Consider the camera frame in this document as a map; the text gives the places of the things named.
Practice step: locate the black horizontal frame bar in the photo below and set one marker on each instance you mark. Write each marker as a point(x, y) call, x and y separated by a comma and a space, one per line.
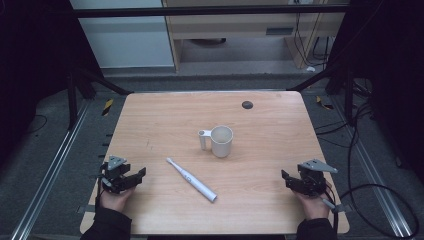
point(206, 11)

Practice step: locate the black metal stand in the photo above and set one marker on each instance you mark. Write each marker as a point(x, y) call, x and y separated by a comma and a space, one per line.
point(343, 90)
point(75, 96)

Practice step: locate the black curtain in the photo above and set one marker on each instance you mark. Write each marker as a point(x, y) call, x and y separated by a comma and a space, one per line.
point(36, 66)
point(390, 76)

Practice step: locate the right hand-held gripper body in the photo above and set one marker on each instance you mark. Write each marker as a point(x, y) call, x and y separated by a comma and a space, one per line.
point(313, 176)

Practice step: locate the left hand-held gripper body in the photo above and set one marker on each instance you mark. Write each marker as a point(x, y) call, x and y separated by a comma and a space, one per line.
point(112, 176)

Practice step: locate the white cabinet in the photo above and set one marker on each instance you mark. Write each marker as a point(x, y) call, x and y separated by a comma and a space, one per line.
point(126, 36)

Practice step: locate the light wooden desk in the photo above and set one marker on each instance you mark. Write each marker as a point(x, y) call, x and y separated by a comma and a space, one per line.
point(240, 28)

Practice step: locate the aluminium floor rail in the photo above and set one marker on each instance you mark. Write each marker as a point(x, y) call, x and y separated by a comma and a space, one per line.
point(373, 173)
point(46, 181)

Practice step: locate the white electric toothbrush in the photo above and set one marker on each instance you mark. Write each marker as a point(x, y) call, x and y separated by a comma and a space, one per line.
point(192, 180)

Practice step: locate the dark round table grommet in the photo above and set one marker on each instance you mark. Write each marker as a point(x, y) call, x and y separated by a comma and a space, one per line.
point(247, 105)

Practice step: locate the person's right hand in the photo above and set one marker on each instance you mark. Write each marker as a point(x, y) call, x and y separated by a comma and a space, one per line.
point(313, 206)

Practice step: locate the person's left hand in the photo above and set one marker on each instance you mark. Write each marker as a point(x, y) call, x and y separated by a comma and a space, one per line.
point(115, 201)

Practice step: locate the yellow black hazard tape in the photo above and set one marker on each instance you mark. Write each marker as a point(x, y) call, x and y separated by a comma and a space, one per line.
point(107, 107)
point(324, 103)

